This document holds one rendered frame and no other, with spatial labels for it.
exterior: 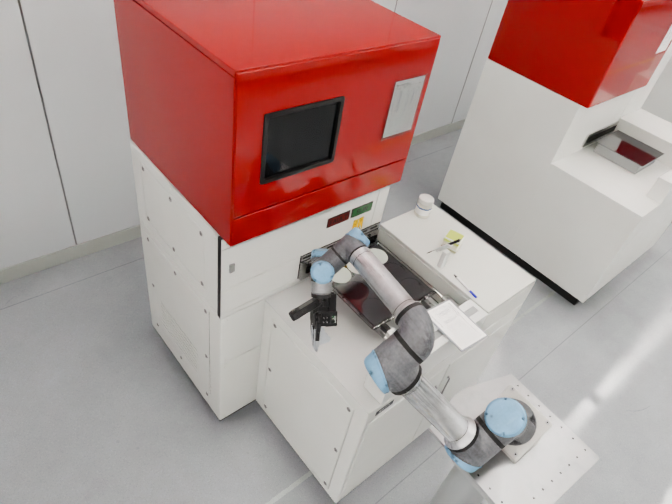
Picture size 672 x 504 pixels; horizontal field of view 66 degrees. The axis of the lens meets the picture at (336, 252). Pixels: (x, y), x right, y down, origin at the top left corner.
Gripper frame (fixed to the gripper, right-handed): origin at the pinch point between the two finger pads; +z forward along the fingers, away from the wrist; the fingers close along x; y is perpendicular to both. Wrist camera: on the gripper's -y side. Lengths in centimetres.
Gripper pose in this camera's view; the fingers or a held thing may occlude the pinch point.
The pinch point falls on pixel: (314, 347)
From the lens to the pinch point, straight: 187.4
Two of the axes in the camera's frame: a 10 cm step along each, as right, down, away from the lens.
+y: 9.6, -0.2, 2.9
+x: -2.9, -1.5, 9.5
